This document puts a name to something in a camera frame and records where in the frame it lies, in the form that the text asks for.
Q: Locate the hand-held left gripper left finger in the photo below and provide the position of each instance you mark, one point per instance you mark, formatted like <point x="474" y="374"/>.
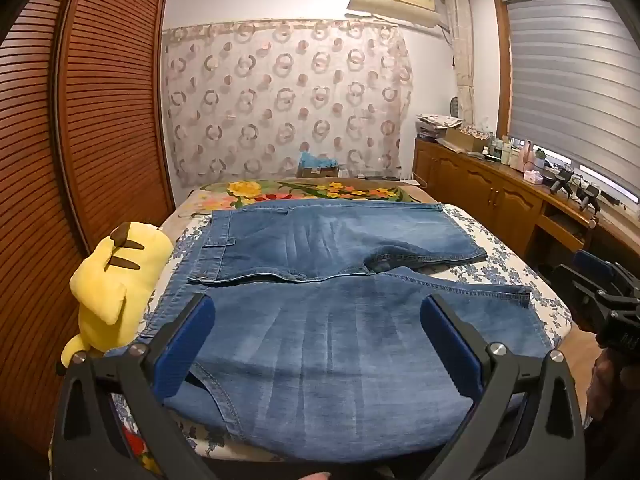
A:
<point x="182" y="350"/>

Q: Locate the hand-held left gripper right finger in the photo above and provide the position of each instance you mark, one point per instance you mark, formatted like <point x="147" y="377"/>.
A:
<point x="450" y="350"/>

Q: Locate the black stand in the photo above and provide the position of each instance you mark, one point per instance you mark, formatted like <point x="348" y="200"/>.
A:
<point x="561" y="181"/>
<point x="590" y="197"/>

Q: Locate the blue denim pants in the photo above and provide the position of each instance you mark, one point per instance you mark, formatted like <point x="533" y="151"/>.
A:
<point x="320" y="350"/>

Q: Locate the pink tissue box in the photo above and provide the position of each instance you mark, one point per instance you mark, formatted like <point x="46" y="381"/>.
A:
<point x="533" y="176"/>

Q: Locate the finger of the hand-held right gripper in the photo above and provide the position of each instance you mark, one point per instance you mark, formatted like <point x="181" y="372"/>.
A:
<point x="580" y="290"/>
<point x="595" y="264"/>

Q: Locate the pink bottle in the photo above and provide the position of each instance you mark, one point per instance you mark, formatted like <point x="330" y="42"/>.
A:
<point x="526" y="156"/>

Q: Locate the cardboard box with blue cloth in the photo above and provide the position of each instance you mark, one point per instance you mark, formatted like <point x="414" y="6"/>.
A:
<point x="318" y="165"/>

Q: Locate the colourful flower blanket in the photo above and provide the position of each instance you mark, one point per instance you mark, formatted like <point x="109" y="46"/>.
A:
<point x="280" y="190"/>

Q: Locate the wooden sideboard cabinet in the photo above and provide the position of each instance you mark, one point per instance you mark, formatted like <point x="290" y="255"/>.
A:
<point x="480" y="190"/>

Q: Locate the person's right hand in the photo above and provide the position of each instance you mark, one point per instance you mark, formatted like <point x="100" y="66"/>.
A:
<point x="602" y="385"/>

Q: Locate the wooden louvered wardrobe door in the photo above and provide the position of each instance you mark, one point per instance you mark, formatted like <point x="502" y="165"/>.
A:
<point x="115" y="100"/>
<point x="25" y="210"/>

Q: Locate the grey window blind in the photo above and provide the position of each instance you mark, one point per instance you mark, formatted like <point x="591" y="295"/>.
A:
<point x="575" y="75"/>

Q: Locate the yellow plush toy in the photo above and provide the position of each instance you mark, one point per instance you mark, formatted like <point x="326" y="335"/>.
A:
<point x="107" y="290"/>

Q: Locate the open cardboard box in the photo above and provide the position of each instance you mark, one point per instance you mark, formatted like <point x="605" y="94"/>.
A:
<point x="467" y="137"/>

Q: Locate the stack of papers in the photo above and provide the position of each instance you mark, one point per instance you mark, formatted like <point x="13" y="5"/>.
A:
<point x="437" y="124"/>

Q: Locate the group of small bottles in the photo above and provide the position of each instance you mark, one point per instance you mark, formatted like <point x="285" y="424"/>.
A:
<point x="502" y="152"/>

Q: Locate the sheer curtain with circles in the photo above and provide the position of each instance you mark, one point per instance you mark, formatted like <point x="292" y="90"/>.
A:
<point x="285" y="105"/>

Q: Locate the beige tied curtain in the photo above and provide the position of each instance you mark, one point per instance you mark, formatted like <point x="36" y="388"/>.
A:
<point x="462" y="50"/>

